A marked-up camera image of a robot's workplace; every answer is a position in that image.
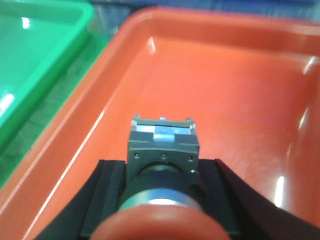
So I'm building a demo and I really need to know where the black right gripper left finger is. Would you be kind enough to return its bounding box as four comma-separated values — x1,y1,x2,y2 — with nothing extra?
36,160,126,240

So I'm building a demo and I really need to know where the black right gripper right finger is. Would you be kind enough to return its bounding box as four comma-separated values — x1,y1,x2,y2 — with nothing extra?
198,159,320,240

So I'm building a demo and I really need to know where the red push button switch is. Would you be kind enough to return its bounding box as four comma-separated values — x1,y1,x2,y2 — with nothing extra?
91,114,230,240

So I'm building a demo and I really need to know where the red plastic tray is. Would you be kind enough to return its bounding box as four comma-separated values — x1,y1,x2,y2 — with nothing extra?
0,7,320,240

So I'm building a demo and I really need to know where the green plastic tray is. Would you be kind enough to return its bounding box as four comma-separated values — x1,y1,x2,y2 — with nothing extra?
0,0,94,147

